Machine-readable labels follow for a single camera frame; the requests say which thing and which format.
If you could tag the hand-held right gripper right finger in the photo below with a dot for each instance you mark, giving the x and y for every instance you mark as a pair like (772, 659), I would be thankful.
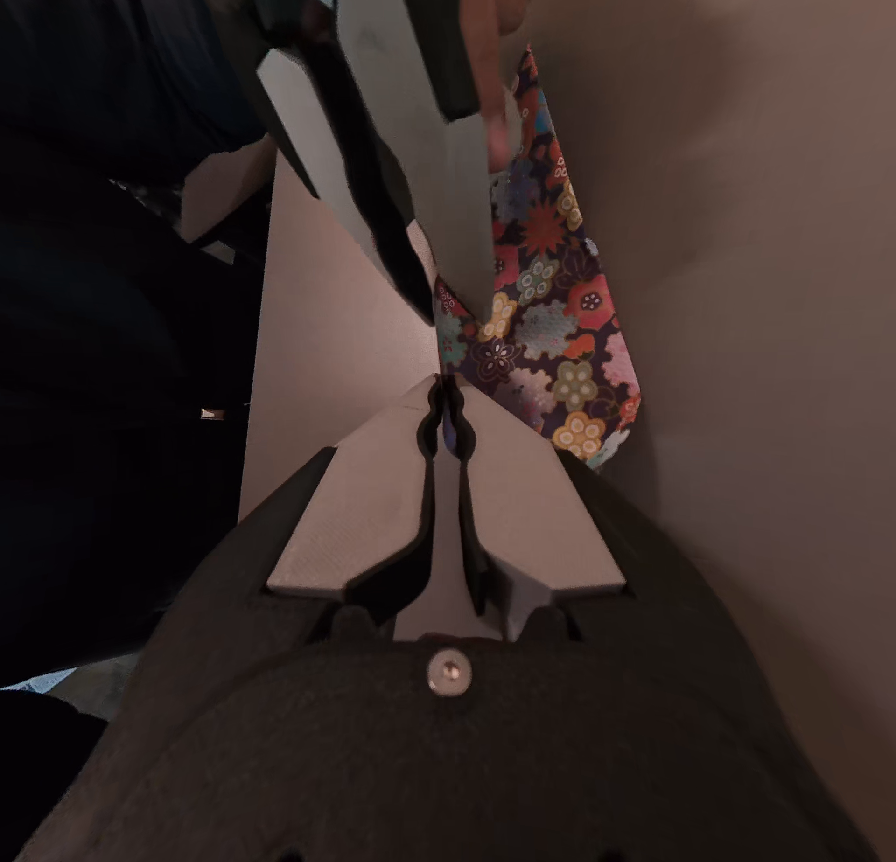
(539, 526)

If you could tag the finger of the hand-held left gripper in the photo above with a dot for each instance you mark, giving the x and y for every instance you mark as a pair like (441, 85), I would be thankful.
(301, 113)
(420, 141)

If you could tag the person's left hand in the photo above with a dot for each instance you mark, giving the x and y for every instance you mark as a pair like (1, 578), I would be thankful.
(500, 36)

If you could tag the small metal buckle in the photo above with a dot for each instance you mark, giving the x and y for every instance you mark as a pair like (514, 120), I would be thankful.
(211, 413)

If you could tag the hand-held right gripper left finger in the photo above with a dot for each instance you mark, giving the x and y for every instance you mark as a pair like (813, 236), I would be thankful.
(350, 519)

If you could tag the person's dark clothing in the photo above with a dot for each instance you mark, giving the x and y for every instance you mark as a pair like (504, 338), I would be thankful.
(105, 316)

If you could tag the floral origami paper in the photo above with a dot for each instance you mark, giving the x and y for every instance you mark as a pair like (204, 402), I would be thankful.
(553, 316)

